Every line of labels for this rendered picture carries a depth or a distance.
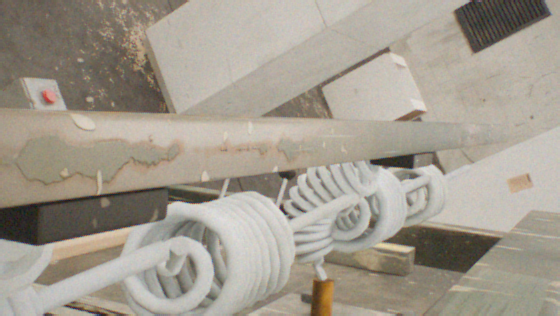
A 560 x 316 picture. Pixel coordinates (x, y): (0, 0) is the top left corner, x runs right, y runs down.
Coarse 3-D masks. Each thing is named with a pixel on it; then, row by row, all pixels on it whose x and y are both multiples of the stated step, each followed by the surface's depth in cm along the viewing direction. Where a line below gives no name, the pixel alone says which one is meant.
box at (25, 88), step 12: (12, 84) 173; (24, 84) 172; (36, 84) 175; (48, 84) 178; (0, 96) 175; (12, 96) 173; (24, 96) 171; (60, 96) 180; (12, 108) 173; (24, 108) 171; (36, 108) 171; (60, 108) 178
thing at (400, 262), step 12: (336, 252) 117; (360, 252) 115; (372, 252) 114; (384, 252) 113; (396, 252) 112; (408, 252) 112; (348, 264) 116; (360, 264) 115; (372, 264) 114; (384, 264) 113; (396, 264) 112; (408, 264) 113
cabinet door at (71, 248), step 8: (104, 232) 119; (112, 232) 120; (120, 232) 120; (128, 232) 121; (72, 240) 111; (80, 240) 112; (88, 240) 112; (96, 240) 113; (104, 240) 115; (112, 240) 117; (120, 240) 118; (56, 248) 105; (64, 248) 106; (72, 248) 108; (80, 248) 110; (88, 248) 111; (96, 248) 113; (56, 256) 105; (64, 256) 107; (72, 256) 108
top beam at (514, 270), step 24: (528, 216) 121; (552, 216) 123; (504, 240) 95; (528, 240) 96; (552, 240) 98; (480, 264) 78; (504, 264) 79; (528, 264) 80; (552, 264) 81; (456, 288) 67; (480, 288) 67; (504, 288) 68; (528, 288) 69; (552, 288) 70; (432, 312) 58; (456, 312) 58; (480, 312) 59; (504, 312) 60; (528, 312) 60; (552, 312) 61
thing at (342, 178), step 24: (312, 168) 49; (336, 168) 47; (360, 168) 46; (408, 168) 44; (312, 192) 48; (336, 192) 47; (360, 192) 47; (288, 216) 51; (312, 240) 49; (312, 264) 51; (312, 288) 51; (48, 312) 59; (72, 312) 60; (96, 312) 62; (120, 312) 61; (264, 312) 52; (288, 312) 52; (312, 312) 51; (336, 312) 53; (360, 312) 54; (408, 312) 52
